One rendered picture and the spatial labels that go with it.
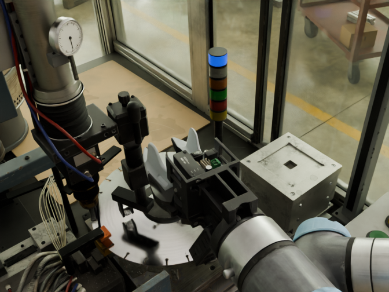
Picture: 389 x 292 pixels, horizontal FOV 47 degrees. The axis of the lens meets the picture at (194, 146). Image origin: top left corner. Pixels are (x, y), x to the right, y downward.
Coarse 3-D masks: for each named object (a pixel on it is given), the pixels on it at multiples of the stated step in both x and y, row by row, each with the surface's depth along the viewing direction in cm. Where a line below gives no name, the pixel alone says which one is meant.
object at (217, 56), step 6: (216, 48) 107; (222, 48) 107; (210, 54) 105; (216, 54) 104; (222, 54) 104; (210, 60) 106; (216, 60) 105; (222, 60) 105; (216, 66) 106; (222, 66) 106
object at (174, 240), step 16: (112, 176) 105; (96, 208) 98; (112, 208) 97; (96, 224) 94; (112, 224) 94; (128, 224) 94; (144, 224) 94; (160, 224) 93; (176, 224) 93; (112, 240) 91; (128, 240) 91; (144, 240) 90; (160, 240) 90; (176, 240) 90; (192, 240) 90; (128, 256) 88; (144, 256) 87; (160, 256) 87; (176, 256) 87
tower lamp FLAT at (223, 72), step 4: (208, 64) 108; (212, 68) 107; (216, 68) 106; (220, 68) 106; (224, 68) 107; (212, 72) 107; (216, 72) 107; (220, 72) 107; (224, 72) 108; (212, 76) 108; (216, 76) 108; (220, 76) 108; (224, 76) 108
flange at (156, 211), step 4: (148, 188) 100; (148, 192) 99; (148, 196) 98; (156, 204) 96; (152, 208) 96; (156, 208) 95; (160, 208) 95; (152, 212) 95; (156, 212) 95; (160, 212) 95; (164, 212) 95; (148, 216) 95; (152, 216) 94; (156, 216) 94; (160, 216) 94; (164, 216) 94; (168, 216) 94; (176, 216) 94; (160, 220) 94; (164, 220) 94; (168, 220) 94
